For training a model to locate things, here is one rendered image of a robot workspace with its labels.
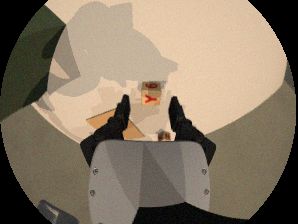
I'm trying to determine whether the tan flat mat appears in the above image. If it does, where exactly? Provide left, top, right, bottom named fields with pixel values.
left=86, top=108, right=145, bottom=140

